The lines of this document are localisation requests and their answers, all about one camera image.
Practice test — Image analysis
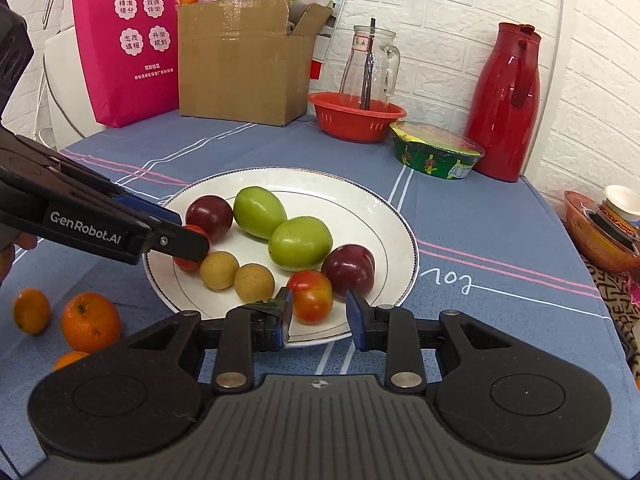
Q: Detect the red tomato fruit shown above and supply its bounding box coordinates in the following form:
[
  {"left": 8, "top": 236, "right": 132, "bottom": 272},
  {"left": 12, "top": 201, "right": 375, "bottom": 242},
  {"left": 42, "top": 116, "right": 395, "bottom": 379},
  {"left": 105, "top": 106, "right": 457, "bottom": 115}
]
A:
[{"left": 172, "top": 223, "right": 213, "bottom": 273}]

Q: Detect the small dark red plum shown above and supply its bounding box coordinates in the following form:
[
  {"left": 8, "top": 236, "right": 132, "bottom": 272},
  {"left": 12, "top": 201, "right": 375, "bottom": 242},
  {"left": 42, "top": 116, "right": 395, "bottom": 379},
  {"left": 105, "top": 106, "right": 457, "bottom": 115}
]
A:
[{"left": 186, "top": 195, "right": 233, "bottom": 243}]

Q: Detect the brown longan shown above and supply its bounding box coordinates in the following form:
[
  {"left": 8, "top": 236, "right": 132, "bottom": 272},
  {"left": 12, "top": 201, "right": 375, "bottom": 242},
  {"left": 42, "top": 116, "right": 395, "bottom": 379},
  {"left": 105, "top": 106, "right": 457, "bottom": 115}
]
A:
[
  {"left": 234, "top": 263, "right": 276, "bottom": 304},
  {"left": 200, "top": 252, "right": 240, "bottom": 292}
]

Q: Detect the brown longan front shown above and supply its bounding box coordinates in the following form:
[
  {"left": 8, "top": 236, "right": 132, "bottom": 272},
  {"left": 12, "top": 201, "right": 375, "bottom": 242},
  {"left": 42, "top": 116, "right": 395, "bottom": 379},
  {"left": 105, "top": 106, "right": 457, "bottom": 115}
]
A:
[{"left": 234, "top": 263, "right": 276, "bottom": 304}]

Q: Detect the red yellow nectarine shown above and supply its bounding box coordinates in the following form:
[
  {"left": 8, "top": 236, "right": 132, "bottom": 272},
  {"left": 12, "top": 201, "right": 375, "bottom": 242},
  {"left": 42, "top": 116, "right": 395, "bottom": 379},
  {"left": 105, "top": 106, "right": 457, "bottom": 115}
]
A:
[{"left": 286, "top": 270, "right": 333, "bottom": 325}]

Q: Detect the large dark red plum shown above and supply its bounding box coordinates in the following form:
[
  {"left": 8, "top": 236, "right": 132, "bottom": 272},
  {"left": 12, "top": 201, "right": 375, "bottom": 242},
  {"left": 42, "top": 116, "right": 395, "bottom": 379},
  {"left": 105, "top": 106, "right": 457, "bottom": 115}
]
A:
[{"left": 321, "top": 244, "right": 375, "bottom": 299}]

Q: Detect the small green apple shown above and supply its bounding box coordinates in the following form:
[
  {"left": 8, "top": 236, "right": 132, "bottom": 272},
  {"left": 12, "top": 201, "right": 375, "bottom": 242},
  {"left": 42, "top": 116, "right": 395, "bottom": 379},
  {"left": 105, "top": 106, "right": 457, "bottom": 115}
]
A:
[{"left": 233, "top": 186, "right": 288, "bottom": 240}]

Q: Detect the large green apple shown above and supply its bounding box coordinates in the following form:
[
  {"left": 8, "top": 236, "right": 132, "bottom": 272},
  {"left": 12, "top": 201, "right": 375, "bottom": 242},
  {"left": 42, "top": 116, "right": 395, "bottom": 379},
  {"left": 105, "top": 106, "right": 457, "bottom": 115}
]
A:
[{"left": 268, "top": 216, "right": 333, "bottom": 272}]

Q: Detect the large orange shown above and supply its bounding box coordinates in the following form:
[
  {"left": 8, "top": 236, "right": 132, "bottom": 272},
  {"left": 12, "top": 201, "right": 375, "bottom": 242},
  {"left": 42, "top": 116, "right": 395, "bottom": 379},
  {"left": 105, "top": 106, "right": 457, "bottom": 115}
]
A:
[{"left": 61, "top": 292, "right": 122, "bottom": 353}]

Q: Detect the person's left hand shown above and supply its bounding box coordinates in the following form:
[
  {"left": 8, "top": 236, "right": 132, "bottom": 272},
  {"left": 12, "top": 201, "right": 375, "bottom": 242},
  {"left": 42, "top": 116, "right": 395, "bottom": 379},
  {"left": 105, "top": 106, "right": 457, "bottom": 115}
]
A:
[{"left": 0, "top": 233, "right": 38, "bottom": 282}]

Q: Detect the white appliance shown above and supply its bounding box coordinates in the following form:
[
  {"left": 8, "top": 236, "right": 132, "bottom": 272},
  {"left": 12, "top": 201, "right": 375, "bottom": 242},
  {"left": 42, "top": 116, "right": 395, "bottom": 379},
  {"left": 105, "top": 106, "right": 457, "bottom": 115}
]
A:
[{"left": 43, "top": 27, "right": 105, "bottom": 150}]

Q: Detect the small orange left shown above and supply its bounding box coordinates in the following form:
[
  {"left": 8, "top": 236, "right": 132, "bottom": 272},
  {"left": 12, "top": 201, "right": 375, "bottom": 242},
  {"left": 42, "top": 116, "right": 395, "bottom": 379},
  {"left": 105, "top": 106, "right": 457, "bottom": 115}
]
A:
[{"left": 13, "top": 288, "right": 52, "bottom": 335}]

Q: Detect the white ceramic plate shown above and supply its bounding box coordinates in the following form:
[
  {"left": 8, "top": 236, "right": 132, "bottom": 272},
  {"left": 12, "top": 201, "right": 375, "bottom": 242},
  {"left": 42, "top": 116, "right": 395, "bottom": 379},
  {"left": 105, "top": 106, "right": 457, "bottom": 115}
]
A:
[{"left": 143, "top": 167, "right": 419, "bottom": 320}]

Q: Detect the blue striped tablecloth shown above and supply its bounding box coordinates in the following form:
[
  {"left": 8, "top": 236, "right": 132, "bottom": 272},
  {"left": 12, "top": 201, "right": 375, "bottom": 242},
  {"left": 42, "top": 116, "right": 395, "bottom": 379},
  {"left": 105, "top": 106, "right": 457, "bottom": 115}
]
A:
[{"left": 1, "top": 113, "right": 639, "bottom": 478}]

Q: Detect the yellow orange right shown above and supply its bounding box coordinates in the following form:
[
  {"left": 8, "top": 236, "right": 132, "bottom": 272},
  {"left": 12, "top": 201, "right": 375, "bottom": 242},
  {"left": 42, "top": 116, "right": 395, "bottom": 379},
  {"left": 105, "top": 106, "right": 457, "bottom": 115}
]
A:
[{"left": 53, "top": 350, "right": 89, "bottom": 370}]

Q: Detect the cardboard box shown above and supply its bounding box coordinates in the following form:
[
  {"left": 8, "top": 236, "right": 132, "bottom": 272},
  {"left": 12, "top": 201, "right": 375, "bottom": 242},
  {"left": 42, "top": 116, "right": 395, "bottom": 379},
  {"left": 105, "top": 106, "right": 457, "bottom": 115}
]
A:
[{"left": 178, "top": 0, "right": 331, "bottom": 127}]

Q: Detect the green instant noodle bowl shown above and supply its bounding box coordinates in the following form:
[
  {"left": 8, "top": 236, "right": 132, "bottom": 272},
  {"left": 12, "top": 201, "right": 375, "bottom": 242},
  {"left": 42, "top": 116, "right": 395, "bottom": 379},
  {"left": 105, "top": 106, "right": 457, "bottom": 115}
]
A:
[{"left": 390, "top": 122, "right": 485, "bottom": 180}]

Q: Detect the pink tote bag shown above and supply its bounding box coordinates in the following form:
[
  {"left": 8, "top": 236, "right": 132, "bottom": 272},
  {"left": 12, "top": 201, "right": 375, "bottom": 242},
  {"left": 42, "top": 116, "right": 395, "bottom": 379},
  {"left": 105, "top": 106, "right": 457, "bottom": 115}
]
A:
[{"left": 72, "top": 0, "right": 179, "bottom": 128}]

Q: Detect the red plastic basket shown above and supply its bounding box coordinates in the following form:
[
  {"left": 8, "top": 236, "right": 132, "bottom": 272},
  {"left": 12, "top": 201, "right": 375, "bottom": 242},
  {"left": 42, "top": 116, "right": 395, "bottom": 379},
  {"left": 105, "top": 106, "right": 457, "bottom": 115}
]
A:
[{"left": 308, "top": 91, "right": 407, "bottom": 143}]

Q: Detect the orange bowl on side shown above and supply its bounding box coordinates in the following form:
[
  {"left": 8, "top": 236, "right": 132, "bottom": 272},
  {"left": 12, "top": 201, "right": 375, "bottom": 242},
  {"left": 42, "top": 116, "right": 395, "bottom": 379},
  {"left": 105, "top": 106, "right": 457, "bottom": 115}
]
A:
[{"left": 564, "top": 191, "right": 639, "bottom": 273}]

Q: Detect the red thermos jug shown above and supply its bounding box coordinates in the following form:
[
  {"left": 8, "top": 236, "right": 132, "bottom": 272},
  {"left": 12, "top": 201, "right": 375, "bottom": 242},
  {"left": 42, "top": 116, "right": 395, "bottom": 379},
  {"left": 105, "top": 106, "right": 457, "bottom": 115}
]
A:
[{"left": 464, "top": 22, "right": 541, "bottom": 182}]

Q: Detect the glass pitcher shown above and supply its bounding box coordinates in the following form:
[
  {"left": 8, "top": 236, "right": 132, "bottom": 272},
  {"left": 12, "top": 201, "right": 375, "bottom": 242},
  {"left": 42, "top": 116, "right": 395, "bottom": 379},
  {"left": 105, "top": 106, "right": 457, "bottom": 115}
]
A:
[{"left": 340, "top": 18, "right": 401, "bottom": 112}]

